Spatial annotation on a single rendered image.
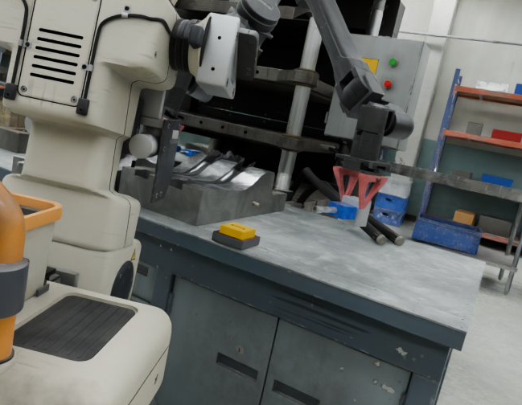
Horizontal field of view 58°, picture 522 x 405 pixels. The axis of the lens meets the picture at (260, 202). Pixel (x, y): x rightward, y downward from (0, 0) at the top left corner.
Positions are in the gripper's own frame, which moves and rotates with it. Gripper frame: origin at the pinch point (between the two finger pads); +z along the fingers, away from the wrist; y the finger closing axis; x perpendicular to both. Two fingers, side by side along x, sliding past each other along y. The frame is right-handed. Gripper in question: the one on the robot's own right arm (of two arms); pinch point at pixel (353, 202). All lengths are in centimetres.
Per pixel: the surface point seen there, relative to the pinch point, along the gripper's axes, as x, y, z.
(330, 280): 6.9, -5.1, 15.1
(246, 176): -3.7, 45.5, 3.8
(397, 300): -1.0, -15.4, 15.3
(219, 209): 10.3, 34.4, 11.3
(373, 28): -103, 106, -66
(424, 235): -326, 197, 67
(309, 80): -42, 73, -30
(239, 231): 16.6, 15.1, 11.3
